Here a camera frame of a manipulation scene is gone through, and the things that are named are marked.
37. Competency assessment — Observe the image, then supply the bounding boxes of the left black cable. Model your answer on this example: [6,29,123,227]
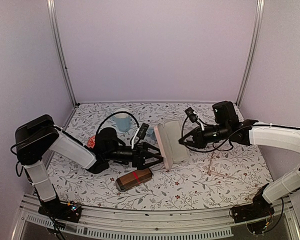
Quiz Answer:
[94,112,141,141]

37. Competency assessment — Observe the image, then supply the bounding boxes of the small blue cloth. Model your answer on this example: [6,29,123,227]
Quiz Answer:
[146,128,156,140]

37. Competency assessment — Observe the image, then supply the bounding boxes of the brown plaid glasses case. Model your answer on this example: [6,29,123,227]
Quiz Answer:
[115,168,153,192]

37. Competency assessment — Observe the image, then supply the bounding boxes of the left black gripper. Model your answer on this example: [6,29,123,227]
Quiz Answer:
[105,142,164,171]

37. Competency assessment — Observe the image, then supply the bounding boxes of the black cable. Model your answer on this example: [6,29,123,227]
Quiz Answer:
[94,112,141,141]
[180,117,256,152]

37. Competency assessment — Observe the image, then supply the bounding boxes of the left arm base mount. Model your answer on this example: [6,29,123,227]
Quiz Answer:
[38,195,82,223]

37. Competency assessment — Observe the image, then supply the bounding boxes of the right black cable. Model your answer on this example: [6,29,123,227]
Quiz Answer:
[180,117,256,152]

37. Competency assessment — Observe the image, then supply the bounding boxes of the aluminium frame post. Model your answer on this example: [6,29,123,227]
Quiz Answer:
[235,0,265,108]
[46,0,77,107]

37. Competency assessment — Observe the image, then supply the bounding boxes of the front aluminium rail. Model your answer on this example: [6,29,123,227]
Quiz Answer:
[11,194,300,240]

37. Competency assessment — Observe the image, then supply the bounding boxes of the right aluminium frame post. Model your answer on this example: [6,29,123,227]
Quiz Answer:
[235,0,265,108]

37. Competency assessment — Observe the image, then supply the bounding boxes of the red patterned bowl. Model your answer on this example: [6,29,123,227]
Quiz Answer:
[87,135,95,149]

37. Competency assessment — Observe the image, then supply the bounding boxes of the pink glasses case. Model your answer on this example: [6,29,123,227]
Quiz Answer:
[153,120,190,170]

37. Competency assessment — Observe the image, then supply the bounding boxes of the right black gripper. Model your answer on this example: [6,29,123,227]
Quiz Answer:
[179,122,230,149]

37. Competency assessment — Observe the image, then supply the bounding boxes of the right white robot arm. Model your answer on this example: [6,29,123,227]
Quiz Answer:
[178,101,300,218]

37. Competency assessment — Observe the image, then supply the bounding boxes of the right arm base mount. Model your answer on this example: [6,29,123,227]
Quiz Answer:
[229,183,275,223]

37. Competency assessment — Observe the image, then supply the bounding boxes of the left aluminium frame post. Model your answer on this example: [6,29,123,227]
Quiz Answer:
[46,0,77,107]

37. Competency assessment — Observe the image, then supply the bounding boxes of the light blue mug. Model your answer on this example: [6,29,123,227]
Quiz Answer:
[112,108,131,133]

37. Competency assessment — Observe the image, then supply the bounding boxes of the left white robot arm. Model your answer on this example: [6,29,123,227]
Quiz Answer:
[10,114,164,217]

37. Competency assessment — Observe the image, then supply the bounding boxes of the pink translucent sunglasses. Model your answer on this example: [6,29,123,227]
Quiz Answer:
[207,151,237,182]

